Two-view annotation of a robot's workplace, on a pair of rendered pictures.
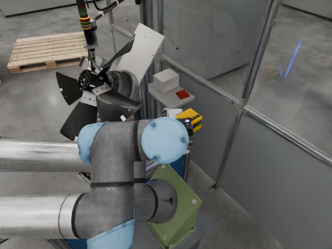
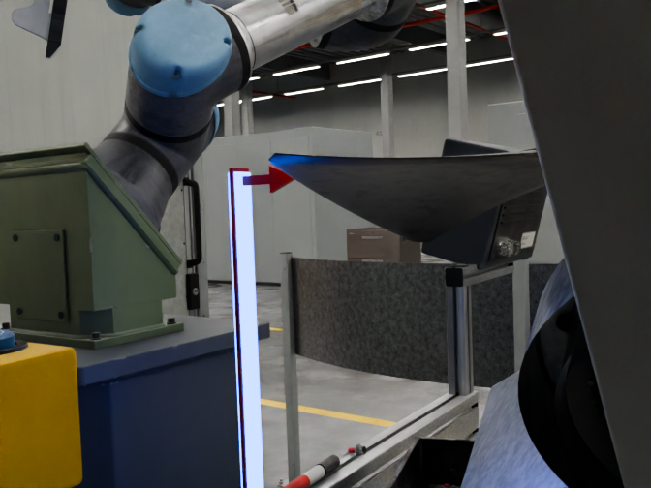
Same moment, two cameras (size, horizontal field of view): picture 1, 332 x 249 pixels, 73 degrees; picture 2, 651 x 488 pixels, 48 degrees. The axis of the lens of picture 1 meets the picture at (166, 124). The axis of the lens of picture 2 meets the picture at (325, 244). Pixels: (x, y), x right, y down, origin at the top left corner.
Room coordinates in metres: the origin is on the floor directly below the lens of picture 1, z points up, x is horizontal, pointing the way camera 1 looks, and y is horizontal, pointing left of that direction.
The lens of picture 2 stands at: (1.38, -0.02, 1.16)
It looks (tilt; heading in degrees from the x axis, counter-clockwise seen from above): 3 degrees down; 161
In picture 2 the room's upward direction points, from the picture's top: 2 degrees counter-clockwise
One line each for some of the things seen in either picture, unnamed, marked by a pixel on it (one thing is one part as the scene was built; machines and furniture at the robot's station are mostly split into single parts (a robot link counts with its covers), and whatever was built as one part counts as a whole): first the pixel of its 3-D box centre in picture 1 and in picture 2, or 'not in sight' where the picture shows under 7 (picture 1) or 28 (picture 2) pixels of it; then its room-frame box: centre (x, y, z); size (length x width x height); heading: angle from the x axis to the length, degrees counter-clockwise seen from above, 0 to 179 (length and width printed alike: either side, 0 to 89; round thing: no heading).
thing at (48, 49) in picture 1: (52, 50); not in sight; (3.69, 1.98, 0.07); 1.20 x 1.00 x 0.15; 107
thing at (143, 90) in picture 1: (145, 127); not in sight; (1.31, 0.17, 0.58); 0.09 x 0.05 x 1.15; 38
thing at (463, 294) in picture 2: not in sight; (459, 329); (0.39, 0.54, 0.96); 0.03 x 0.03 x 0.20; 38
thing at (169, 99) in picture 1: (167, 93); not in sight; (1.43, -0.01, 0.85); 0.36 x 0.24 x 0.03; 38
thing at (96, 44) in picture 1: (89, 34); not in sight; (1.01, 0.34, 1.49); 0.09 x 0.07 x 0.10; 163
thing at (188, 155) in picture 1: (184, 181); not in sight; (0.92, -0.14, 0.39); 0.04 x 0.04 x 0.78; 38
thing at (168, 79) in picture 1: (164, 79); not in sight; (1.51, 0.01, 0.92); 0.17 x 0.16 x 0.11; 128
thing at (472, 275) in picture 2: not in sight; (481, 269); (0.32, 0.62, 1.04); 0.24 x 0.03 x 0.03; 128
